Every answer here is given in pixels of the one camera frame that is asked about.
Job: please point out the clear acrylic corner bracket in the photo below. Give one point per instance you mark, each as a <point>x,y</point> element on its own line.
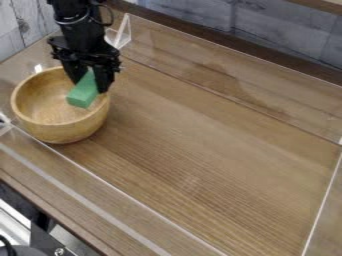
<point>118,38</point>

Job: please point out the wooden bowl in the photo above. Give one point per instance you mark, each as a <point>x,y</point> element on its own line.
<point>45,115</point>

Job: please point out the green rectangular block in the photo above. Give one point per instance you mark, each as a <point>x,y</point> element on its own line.
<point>84,92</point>

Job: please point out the black metal table bracket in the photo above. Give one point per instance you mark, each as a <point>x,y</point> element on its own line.
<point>45,243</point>

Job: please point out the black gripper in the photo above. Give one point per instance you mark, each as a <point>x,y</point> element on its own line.
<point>81,49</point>

